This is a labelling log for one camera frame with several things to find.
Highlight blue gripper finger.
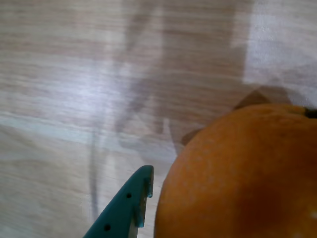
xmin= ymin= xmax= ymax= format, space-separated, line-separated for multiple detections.
xmin=83 ymin=165 xmax=155 ymax=238

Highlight small orange mandarin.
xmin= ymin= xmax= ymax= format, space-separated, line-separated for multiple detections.
xmin=153 ymin=103 xmax=317 ymax=238

